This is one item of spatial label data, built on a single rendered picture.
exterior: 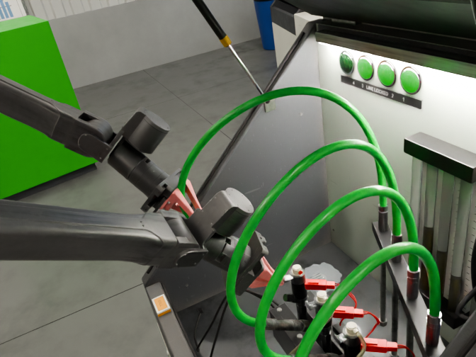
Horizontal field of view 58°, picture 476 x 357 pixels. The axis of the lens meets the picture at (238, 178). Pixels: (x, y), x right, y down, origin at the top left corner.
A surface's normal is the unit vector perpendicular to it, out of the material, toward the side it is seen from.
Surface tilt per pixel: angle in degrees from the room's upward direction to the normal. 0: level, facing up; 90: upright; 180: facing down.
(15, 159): 90
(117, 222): 50
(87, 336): 0
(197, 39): 90
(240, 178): 90
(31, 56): 90
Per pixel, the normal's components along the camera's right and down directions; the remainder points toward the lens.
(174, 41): 0.42, 0.40
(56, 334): -0.16, -0.86
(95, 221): 0.64, -0.71
